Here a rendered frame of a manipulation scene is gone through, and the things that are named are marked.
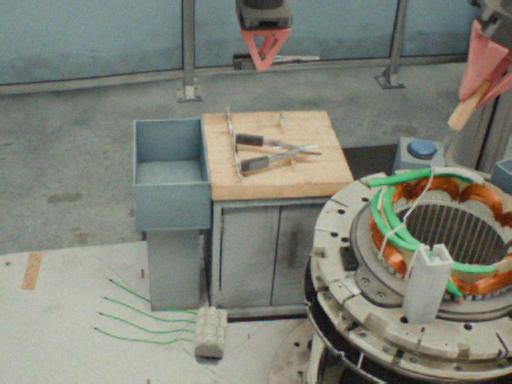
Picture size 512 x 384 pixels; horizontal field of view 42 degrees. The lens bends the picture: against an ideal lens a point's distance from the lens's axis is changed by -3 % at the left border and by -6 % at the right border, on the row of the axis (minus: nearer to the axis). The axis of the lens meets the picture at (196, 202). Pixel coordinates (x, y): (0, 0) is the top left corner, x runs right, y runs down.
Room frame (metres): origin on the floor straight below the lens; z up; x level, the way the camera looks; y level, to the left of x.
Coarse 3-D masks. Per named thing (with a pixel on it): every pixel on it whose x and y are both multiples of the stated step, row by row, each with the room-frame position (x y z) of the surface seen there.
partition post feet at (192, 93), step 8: (384, 72) 3.00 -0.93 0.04; (384, 80) 2.97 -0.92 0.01; (392, 80) 2.92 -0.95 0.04; (400, 80) 2.97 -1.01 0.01; (176, 88) 2.85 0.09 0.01; (192, 88) 2.79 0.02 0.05; (200, 88) 2.86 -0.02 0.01; (384, 88) 2.90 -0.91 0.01; (392, 88) 2.90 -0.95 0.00; (400, 88) 2.91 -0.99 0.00; (176, 96) 2.79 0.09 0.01; (184, 96) 2.79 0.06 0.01; (192, 96) 2.76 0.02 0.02; (200, 96) 2.78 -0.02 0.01
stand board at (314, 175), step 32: (224, 128) 0.90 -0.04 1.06; (256, 128) 0.90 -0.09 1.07; (288, 128) 0.90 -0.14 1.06; (320, 128) 0.90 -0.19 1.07; (224, 160) 0.81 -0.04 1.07; (288, 160) 0.81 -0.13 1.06; (320, 160) 0.81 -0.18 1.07; (224, 192) 0.75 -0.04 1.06; (256, 192) 0.75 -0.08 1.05; (288, 192) 0.76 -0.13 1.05; (320, 192) 0.76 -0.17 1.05
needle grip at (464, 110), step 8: (488, 80) 0.60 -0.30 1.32; (480, 88) 0.59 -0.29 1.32; (472, 96) 0.59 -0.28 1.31; (480, 96) 0.59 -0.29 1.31; (464, 104) 0.59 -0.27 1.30; (472, 104) 0.59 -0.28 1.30; (456, 112) 0.59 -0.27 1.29; (464, 112) 0.59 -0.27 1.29; (472, 112) 0.59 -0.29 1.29; (448, 120) 0.60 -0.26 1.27; (456, 120) 0.59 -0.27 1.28; (464, 120) 0.59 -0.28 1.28; (456, 128) 0.59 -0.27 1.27
